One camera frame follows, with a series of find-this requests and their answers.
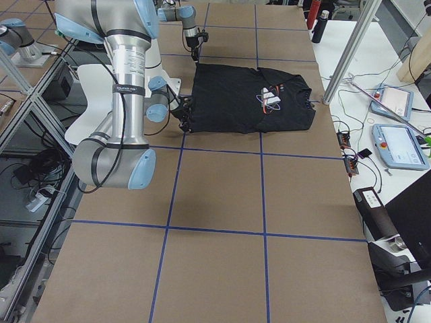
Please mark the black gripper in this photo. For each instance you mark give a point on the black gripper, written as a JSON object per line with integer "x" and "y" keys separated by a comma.
{"x": 192, "y": 42}
{"x": 179, "y": 110}

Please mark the black graphic t-shirt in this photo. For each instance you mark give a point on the black graphic t-shirt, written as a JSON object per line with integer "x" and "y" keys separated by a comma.
{"x": 229, "y": 99}

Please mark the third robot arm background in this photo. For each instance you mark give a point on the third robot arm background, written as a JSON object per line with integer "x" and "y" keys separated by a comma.
{"x": 18, "y": 43}

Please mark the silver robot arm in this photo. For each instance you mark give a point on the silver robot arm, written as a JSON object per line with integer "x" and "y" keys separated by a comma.
{"x": 184, "y": 14}
{"x": 117, "y": 154}

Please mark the white plastic chair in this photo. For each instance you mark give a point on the white plastic chair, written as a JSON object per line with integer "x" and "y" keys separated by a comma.
{"x": 96, "y": 82}

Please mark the black water bottle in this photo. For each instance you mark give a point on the black water bottle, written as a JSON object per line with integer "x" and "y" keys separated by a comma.
{"x": 319, "y": 28}

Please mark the red water bottle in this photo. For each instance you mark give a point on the red water bottle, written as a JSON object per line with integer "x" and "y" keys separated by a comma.
{"x": 312, "y": 13}

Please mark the orange connector block far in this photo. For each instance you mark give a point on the orange connector block far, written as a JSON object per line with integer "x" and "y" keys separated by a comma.
{"x": 343, "y": 140}

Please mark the orange connector block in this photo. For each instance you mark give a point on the orange connector block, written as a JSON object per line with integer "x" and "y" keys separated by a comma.
{"x": 343, "y": 140}
{"x": 351, "y": 165}

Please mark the white power strip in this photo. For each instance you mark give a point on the white power strip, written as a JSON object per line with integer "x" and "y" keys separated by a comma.
{"x": 39, "y": 199}

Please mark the orange connector block near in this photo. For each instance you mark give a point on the orange connector block near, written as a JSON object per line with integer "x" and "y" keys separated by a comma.
{"x": 351, "y": 165}

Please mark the upper teach pendant tablet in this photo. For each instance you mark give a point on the upper teach pendant tablet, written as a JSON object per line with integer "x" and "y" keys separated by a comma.
{"x": 396, "y": 99}

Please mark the teach pendant tablet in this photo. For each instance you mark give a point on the teach pendant tablet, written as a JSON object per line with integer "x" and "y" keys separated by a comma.
{"x": 398, "y": 147}
{"x": 396, "y": 99}

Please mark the lower teach pendant tablet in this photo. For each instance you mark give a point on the lower teach pendant tablet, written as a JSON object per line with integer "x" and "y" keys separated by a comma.
{"x": 398, "y": 147}

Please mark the black box with label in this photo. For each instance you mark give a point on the black box with label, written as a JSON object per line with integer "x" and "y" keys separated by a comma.
{"x": 374, "y": 213}

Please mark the black monitor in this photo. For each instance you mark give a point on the black monitor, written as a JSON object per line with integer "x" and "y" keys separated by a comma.
{"x": 410, "y": 213}

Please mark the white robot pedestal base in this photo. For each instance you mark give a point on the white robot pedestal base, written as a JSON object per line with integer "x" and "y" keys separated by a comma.
{"x": 154, "y": 67}

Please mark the aluminium frame post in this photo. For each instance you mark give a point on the aluminium frame post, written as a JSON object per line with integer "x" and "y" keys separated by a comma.
{"x": 351, "y": 47}

